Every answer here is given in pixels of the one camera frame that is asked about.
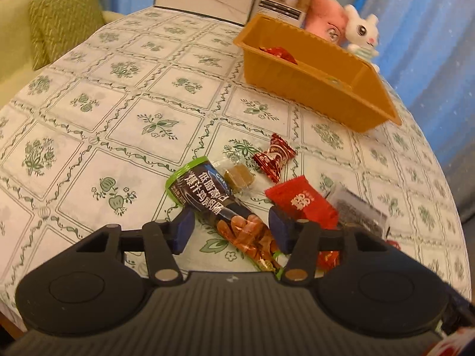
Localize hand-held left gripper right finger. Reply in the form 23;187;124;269
268;206;400;286

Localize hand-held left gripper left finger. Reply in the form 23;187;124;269
76;208;195;286

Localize red snack packet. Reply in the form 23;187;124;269
264;175;340;231

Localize black green sausage snack packet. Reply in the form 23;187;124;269
165;156;284;280

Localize clear packet with black filling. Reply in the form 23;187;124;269
328;182;390;238

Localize orange plastic tray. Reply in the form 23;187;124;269
233;13;402;133

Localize orange red foil candy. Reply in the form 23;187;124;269
317;250;340;269

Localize brown candy in clear wrapper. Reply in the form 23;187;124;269
211;158;257;193

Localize dark red patterned candy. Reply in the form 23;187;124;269
252;133;297;184

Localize glossy red wrapped candy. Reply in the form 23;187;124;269
260;45;298;65

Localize white bunny plush toy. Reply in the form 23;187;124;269
343;4;381;73

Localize pink star plush toy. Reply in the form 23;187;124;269
305;0;351;47

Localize green zigzag cushion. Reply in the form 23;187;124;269
28;0;106;71

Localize green sofa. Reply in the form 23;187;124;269
0;0;127;86

